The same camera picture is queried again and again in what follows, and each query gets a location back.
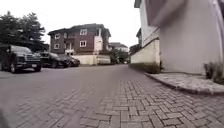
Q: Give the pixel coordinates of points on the green bushes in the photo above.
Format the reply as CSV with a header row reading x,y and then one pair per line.
x,y
119,56

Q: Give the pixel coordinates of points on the distant building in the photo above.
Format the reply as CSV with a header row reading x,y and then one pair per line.
x,y
118,46

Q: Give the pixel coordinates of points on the reddish brick paved road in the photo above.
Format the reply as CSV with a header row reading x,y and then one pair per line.
x,y
100,90

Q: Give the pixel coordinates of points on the low green hedge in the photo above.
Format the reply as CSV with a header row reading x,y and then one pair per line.
x,y
146,68

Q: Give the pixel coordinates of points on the dark parked car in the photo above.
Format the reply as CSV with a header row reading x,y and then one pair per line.
x,y
51,60
73,61

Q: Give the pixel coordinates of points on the brown brick multi-storey building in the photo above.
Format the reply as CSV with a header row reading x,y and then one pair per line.
x,y
80,38

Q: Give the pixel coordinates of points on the grey stone paved apron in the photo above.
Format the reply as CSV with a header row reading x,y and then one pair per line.
x,y
186,81

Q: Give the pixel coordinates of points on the pale rendered building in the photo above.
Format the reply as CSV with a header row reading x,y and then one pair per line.
x,y
190,36

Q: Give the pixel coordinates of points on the black pickup truck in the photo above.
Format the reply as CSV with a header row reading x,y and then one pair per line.
x,y
20,58

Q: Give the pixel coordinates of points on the dark green trees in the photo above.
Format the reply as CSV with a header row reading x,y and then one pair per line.
x,y
20,30

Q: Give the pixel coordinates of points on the pale low wall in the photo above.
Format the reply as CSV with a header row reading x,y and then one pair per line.
x,y
90,59

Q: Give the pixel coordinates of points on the pale boundary wall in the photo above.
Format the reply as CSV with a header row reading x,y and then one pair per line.
x,y
146,53

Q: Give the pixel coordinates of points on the small shrub by wall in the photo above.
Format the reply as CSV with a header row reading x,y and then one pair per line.
x,y
215,71

